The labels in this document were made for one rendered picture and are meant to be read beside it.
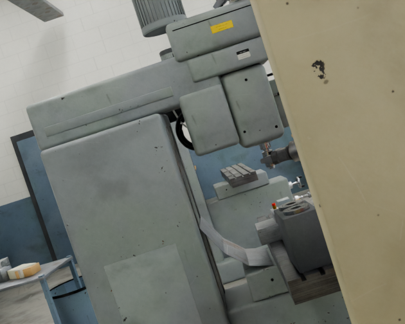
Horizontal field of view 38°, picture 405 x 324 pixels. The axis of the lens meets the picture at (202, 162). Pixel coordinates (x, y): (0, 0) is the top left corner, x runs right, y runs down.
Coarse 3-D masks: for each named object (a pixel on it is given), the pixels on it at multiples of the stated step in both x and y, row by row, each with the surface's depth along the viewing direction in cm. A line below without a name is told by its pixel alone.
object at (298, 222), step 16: (288, 208) 201; (304, 208) 194; (288, 224) 192; (304, 224) 192; (288, 240) 196; (304, 240) 193; (320, 240) 193; (304, 256) 193; (320, 256) 193; (304, 272) 194
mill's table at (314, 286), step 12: (264, 216) 310; (276, 252) 230; (276, 264) 238; (288, 264) 209; (288, 276) 195; (300, 276) 195; (312, 276) 189; (324, 276) 189; (336, 276) 189; (288, 288) 200; (300, 288) 190; (312, 288) 190; (324, 288) 190; (336, 288) 190; (300, 300) 190
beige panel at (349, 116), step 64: (256, 0) 76; (320, 0) 76; (384, 0) 76; (320, 64) 77; (384, 64) 77; (320, 128) 77; (384, 128) 77; (320, 192) 78; (384, 192) 78; (384, 256) 78; (384, 320) 79
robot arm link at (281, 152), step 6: (294, 144) 247; (276, 150) 250; (282, 150) 248; (288, 150) 249; (294, 150) 246; (276, 156) 248; (282, 156) 249; (288, 156) 249; (294, 156) 247; (276, 162) 249
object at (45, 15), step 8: (8, 0) 715; (16, 0) 725; (24, 0) 736; (32, 0) 746; (40, 0) 758; (24, 8) 772; (32, 8) 784; (40, 8) 796; (48, 8) 809; (56, 8) 834; (40, 16) 835; (48, 16) 849; (56, 16) 863
